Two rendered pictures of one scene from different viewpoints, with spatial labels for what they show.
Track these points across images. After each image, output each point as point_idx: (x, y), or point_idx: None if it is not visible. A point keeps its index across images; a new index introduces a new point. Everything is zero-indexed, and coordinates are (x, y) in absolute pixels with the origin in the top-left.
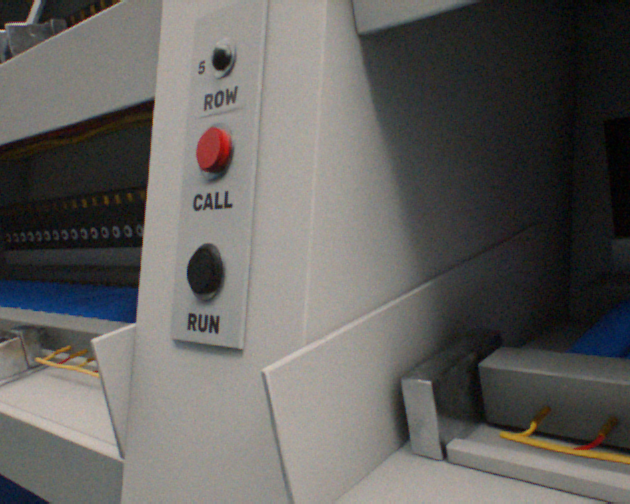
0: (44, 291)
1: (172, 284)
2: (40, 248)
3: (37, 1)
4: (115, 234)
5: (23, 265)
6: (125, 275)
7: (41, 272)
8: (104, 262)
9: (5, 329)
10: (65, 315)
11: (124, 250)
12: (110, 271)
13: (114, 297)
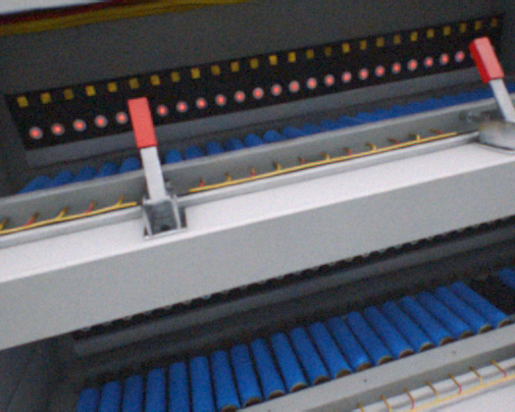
0: (329, 337)
1: None
2: (164, 316)
3: (503, 94)
4: (313, 268)
5: (138, 343)
6: (365, 292)
7: (220, 334)
8: (296, 294)
9: (455, 369)
10: (505, 327)
11: (331, 277)
12: (339, 296)
13: (442, 305)
